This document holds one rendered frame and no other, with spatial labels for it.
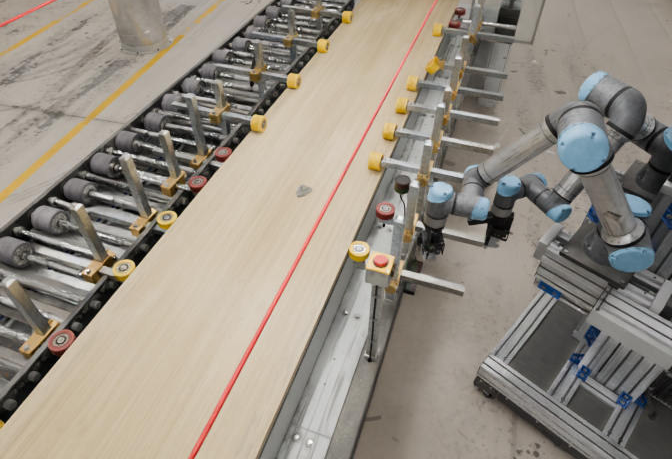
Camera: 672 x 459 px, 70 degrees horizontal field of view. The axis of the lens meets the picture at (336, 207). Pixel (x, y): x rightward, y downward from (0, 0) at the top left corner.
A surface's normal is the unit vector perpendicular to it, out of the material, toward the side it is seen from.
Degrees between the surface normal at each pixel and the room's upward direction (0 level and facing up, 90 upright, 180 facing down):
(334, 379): 0
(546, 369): 0
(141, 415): 0
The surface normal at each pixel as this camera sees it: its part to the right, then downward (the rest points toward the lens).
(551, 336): 0.00, -0.73
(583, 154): -0.37, 0.55
